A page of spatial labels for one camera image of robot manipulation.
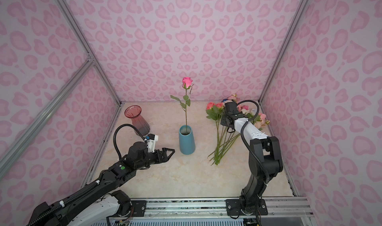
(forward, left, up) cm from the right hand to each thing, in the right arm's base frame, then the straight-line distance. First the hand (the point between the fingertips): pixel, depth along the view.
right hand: (227, 119), depth 95 cm
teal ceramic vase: (-17, +25, -1) cm, 30 cm away
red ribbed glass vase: (-1, +57, +7) cm, 58 cm away
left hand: (-24, +32, +5) cm, 40 cm away
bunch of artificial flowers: (-8, +1, -10) cm, 13 cm away
